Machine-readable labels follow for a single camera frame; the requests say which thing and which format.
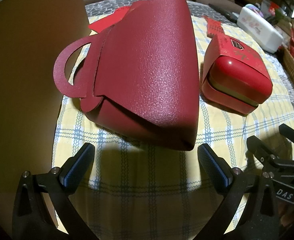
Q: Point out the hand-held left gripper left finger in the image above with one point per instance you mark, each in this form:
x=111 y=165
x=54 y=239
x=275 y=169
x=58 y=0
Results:
x=84 y=160

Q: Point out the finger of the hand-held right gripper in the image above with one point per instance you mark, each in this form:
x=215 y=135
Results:
x=258 y=148
x=289 y=136

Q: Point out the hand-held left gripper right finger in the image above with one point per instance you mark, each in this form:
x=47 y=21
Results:
x=212 y=165

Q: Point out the red tin box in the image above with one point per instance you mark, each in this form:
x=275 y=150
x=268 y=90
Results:
x=237 y=80

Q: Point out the brown cardboard box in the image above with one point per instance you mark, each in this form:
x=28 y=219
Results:
x=24 y=80

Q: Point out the dark red handbag gift box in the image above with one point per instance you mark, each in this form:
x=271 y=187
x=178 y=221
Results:
x=147 y=67

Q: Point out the yellow checked tablecloth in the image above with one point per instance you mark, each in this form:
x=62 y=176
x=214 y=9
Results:
x=149 y=205

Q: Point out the white tissue box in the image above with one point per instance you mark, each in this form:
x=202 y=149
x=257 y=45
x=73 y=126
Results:
x=257 y=30

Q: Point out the red patterned packet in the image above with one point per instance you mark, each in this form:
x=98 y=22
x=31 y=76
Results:
x=214 y=27

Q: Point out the red envelope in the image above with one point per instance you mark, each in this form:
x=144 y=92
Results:
x=120 y=16
x=99 y=27

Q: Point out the black remote control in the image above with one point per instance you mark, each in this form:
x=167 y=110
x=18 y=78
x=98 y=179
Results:
x=224 y=12

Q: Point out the grey pebble-print cloth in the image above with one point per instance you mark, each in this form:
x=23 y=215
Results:
x=99 y=8

